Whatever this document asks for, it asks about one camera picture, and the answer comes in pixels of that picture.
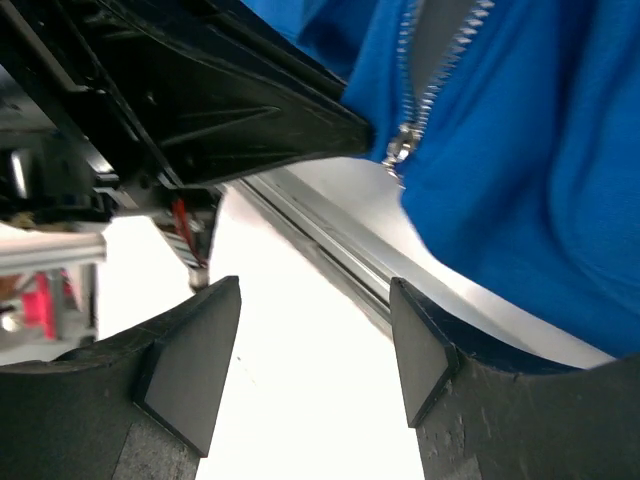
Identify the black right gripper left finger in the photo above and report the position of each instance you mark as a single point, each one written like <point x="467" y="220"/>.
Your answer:
<point x="141" y="404"/>

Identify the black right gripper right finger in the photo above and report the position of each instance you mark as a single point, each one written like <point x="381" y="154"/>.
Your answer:
<point x="483" y="409"/>

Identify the aluminium front table rail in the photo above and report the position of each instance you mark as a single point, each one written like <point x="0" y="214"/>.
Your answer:
<point x="350" y="209"/>

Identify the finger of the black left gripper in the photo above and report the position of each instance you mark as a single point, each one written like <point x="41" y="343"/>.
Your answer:
<point x="209" y="91"/>

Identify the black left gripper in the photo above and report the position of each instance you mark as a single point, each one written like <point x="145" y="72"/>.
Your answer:
<point x="80" y="92"/>

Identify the blue fleece zip jacket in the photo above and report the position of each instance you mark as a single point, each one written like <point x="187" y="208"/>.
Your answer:
<point x="513" y="129"/>

